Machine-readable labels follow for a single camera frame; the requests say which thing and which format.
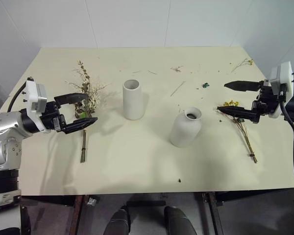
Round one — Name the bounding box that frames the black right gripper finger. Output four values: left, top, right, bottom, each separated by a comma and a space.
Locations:
224, 80, 261, 92
217, 106, 255, 120

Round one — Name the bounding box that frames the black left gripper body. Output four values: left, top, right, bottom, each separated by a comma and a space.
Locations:
40, 101, 67, 133

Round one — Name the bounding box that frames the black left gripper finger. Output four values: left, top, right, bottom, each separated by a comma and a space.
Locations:
54, 93, 89, 106
62, 117, 98, 135

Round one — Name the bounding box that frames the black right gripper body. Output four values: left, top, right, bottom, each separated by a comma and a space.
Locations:
251, 80, 281, 124

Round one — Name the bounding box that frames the white bottle-shaped vase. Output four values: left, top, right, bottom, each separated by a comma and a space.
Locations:
170, 106, 203, 148

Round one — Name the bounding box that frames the white cylinder vase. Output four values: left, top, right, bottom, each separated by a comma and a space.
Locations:
122, 79, 145, 121

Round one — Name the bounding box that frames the green and white flower bunch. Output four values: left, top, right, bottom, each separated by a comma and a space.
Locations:
68, 60, 110, 164

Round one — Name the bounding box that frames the yellow dried flower bunch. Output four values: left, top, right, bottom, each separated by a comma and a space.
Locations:
222, 99, 258, 164

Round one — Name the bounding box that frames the small dried sprig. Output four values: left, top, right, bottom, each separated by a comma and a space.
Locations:
230, 58, 254, 73

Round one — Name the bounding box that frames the thin dry stem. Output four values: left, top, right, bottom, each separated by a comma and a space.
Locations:
170, 81, 186, 97

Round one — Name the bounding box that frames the dark rounded shape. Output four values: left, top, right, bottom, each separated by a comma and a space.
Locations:
164, 206, 198, 235
102, 205, 131, 235

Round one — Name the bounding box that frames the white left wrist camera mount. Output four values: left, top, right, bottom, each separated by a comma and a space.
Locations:
22, 77, 51, 134

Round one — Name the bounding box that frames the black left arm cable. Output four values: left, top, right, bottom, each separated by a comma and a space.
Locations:
8, 76, 35, 113

